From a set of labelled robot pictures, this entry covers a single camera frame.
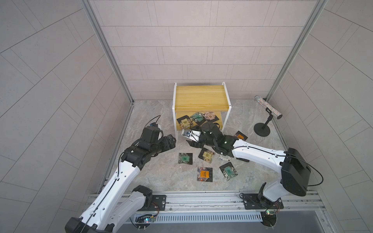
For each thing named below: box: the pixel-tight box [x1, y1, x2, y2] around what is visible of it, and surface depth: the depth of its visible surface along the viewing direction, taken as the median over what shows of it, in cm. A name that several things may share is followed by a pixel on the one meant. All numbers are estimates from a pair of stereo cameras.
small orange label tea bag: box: [233, 130, 249, 142], surface depth 98 cm
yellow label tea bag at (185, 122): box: [176, 115, 193, 130], surface depth 86 cm
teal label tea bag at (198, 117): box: [189, 111, 206, 126], surface depth 88 cm
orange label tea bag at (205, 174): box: [197, 166, 214, 183], surface depth 82 cm
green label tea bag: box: [178, 152, 193, 165], surface depth 88 cm
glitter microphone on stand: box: [253, 95, 283, 137], surface depth 95 cm
